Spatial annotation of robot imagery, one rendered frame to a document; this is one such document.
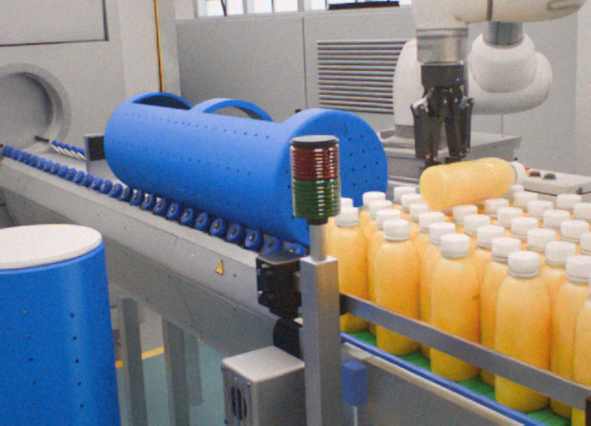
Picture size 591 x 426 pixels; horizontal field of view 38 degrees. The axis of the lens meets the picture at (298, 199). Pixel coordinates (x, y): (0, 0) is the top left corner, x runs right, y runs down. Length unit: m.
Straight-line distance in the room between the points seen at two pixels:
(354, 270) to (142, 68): 5.98
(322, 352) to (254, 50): 3.16
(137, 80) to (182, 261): 5.26
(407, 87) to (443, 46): 0.75
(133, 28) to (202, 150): 5.40
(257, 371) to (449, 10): 0.67
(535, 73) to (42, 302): 1.32
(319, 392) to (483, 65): 1.20
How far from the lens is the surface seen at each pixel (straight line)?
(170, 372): 2.74
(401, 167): 2.16
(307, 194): 1.08
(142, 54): 7.27
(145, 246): 2.24
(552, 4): 1.48
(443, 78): 1.47
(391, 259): 1.28
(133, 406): 2.71
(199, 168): 1.87
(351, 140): 1.70
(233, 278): 1.84
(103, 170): 2.81
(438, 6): 1.45
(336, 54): 3.77
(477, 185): 1.41
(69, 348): 1.54
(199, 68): 4.60
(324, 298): 1.12
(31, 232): 1.69
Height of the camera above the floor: 1.41
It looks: 12 degrees down
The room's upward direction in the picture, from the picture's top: 2 degrees counter-clockwise
